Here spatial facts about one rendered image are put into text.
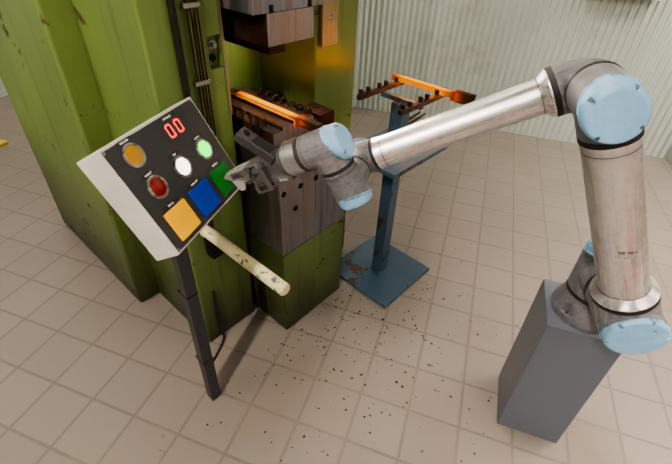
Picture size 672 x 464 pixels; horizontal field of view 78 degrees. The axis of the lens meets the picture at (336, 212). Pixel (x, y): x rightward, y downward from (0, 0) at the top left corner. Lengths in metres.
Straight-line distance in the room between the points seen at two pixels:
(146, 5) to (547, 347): 1.55
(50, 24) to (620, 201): 1.66
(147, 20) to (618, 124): 1.14
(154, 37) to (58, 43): 0.46
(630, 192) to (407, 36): 3.24
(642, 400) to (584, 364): 0.72
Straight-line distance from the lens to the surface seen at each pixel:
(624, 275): 1.19
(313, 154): 0.98
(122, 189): 1.00
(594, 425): 2.12
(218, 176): 1.18
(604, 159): 0.99
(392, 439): 1.81
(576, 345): 1.55
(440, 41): 4.04
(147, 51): 1.33
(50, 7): 1.70
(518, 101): 1.06
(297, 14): 1.45
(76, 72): 1.75
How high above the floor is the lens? 1.62
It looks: 36 degrees down
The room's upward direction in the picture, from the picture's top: 3 degrees clockwise
